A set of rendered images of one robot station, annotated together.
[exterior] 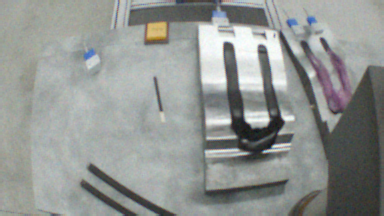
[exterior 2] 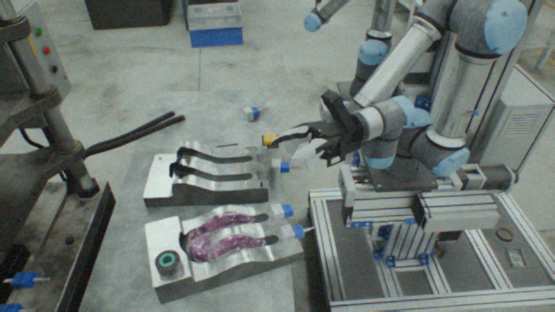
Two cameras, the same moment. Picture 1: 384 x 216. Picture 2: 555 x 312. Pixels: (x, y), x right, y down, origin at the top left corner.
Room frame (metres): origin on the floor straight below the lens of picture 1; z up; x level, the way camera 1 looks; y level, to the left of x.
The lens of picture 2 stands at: (1.09, -1.29, 1.98)
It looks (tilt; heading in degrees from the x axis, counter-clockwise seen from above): 42 degrees down; 96
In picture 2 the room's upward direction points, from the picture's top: straight up
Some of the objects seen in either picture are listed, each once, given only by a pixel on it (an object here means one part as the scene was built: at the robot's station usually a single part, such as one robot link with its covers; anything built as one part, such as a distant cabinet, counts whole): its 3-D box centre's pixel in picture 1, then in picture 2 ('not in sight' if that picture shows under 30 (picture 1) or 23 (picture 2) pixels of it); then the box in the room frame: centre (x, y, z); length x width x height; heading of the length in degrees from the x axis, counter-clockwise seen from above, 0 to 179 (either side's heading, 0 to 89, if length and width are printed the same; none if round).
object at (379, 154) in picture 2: not in sight; (377, 143); (1.28, -0.48, 1.34); 0.11 x 0.08 x 0.11; 125
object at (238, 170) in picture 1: (250, 103); (207, 171); (0.69, -0.16, 0.87); 0.50 x 0.26 x 0.14; 8
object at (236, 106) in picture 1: (255, 90); (210, 164); (0.70, -0.16, 0.92); 0.35 x 0.16 x 0.09; 8
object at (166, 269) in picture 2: not in sight; (168, 263); (0.68, -0.64, 0.93); 0.08 x 0.08 x 0.04
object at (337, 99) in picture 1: (334, 76); (223, 233); (0.82, -0.49, 0.90); 0.26 x 0.18 x 0.08; 26
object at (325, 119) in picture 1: (333, 82); (224, 242); (0.82, -0.50, 0.86); 0.50 x 0.26 x 0.11; 26
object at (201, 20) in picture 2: not in sight; (214, 16); (-0.06, 2.99, 0.28); 0.61 x 0.41 x 0.15; 13
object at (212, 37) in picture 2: not in sight; (216, 30); (-0.06, 3.00, 0.11); 0.61 x 0.41 x 0.22; 13
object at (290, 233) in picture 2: (311, 20); (299, 231); (1.09, -0.42, 0.86); 0.13 x 0.05 x 0.05; 26
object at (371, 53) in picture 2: not in sight; (371, 59); (1.35, 0.26, 1.20); 0.13 x 0.12 x 0.14; 74
